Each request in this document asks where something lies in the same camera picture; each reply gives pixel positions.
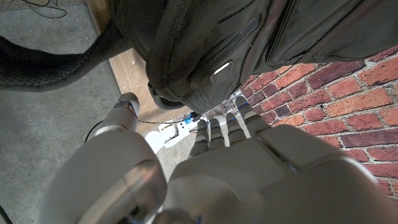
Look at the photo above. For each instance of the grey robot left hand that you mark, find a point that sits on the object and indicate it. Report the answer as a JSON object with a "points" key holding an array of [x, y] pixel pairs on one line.
{"points": [[248, 180]]}

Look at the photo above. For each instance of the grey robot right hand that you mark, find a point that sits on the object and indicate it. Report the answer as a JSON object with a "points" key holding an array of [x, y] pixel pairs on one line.
{"points": [[221, 109]]}

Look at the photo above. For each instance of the black backpack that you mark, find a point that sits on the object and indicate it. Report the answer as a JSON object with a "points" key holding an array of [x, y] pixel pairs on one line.
{"points": [[192, 46]]}

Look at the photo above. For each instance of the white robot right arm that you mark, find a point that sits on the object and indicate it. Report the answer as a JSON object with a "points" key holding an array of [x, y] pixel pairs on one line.
{"points": [[168, 133]]}

